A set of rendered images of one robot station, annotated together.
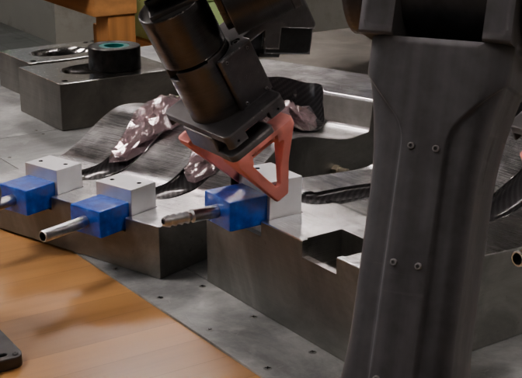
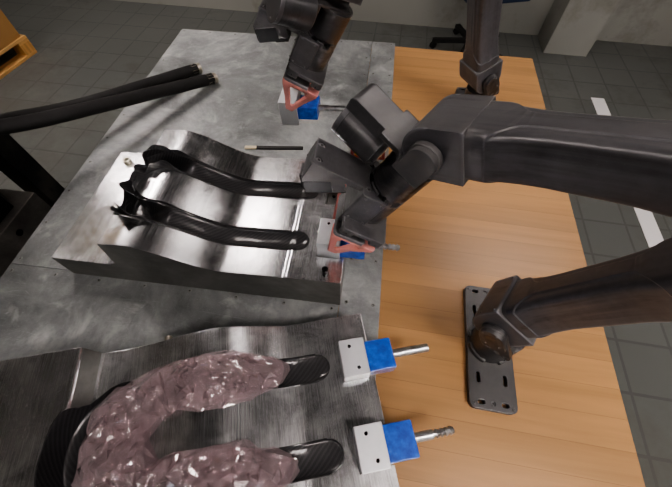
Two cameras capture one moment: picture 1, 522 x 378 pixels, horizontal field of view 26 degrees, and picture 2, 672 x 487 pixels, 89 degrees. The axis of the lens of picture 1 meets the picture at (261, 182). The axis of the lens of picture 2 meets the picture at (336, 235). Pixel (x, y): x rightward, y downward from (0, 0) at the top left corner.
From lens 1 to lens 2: 122 cm
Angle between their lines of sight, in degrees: 97
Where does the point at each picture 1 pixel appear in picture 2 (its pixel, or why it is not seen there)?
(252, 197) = not seen: hidden behind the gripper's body
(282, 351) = not seen: hidden behind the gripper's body
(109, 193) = (367, 360)
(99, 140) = not seen: outside the picture
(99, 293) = (394, 334)
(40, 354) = (452, 292)
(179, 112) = (381, 232)
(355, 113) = (90, 367)
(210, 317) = (367, 270)
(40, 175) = (385, 444)
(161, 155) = (271, 425)
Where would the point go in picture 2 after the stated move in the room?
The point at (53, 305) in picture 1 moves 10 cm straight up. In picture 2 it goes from (423, 337) to (438, 317)
